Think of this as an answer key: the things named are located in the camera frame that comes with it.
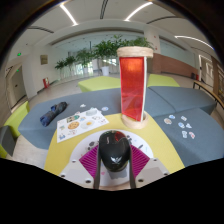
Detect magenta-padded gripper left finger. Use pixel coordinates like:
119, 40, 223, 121
59, 143, 103, 190

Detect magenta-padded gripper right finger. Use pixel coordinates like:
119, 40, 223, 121
128, 143, 171, 190

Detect black computer mouse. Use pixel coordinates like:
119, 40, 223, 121
98, 129, 132, 173

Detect round white printed mouse pad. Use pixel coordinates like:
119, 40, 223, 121
70, 129, 155, 188

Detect white sticker sheet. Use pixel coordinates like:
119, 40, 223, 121
55, 114, 110, 144

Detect grey upholstered bench seat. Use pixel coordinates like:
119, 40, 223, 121
143, 85, 217, 118
152, 107, 224, 168
18, 88, 123, 151

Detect dark blue folded umbrella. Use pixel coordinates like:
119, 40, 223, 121
39, 101, 69, 128

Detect red panel wooden-capped tower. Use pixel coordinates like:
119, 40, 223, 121
116, 45, 155, 130

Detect dark grey upholstered block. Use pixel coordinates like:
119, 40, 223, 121
0, 125, 16, 157

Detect lime green upholstered seat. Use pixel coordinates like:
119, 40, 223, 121
78, 75, 122, 93
147, 73, 181, 88
0, 100, 30, 159

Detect red fire extinguisher box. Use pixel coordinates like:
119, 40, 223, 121
42, 77, 51, 89

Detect row of potted green plants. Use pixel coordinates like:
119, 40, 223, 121
54, 34, 154, 78

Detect strip ceiling lights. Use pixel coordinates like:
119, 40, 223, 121
59, 1, 214, 51

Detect wooden bench with black frame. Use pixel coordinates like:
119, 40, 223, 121
192, 79, 224, 109

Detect brown wall plaque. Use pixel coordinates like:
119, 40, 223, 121
40, 54, 49, 66

